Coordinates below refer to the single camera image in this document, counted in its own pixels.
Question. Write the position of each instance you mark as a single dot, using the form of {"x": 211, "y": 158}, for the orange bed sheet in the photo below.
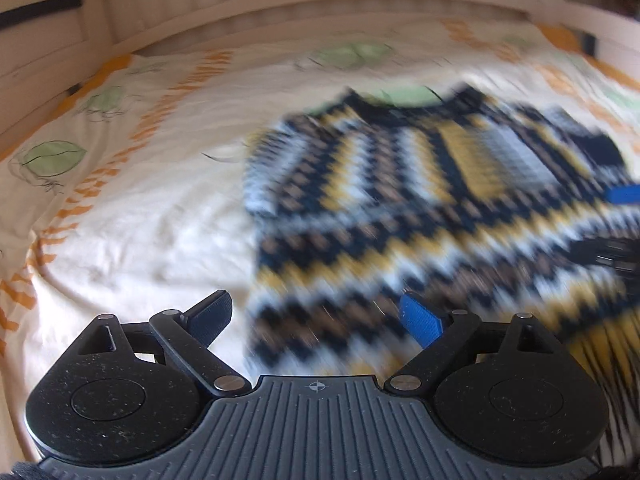
{"x": 114, "y": 62}

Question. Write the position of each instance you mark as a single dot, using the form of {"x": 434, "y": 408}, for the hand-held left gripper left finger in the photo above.
{"x": 211, "y": 316}

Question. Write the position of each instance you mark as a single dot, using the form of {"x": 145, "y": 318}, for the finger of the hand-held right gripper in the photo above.
{"x": 610, "y": 256}
{"x": 624, "y": 194}

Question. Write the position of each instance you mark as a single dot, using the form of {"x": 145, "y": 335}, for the patterned knit sweater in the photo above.
{"x": 400, "y": 210}

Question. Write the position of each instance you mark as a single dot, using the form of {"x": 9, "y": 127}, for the white leaf print duvet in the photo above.
{"x": 150, "y": 220}

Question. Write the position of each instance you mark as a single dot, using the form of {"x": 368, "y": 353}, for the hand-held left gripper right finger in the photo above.
{"x": 421, "y": 321}

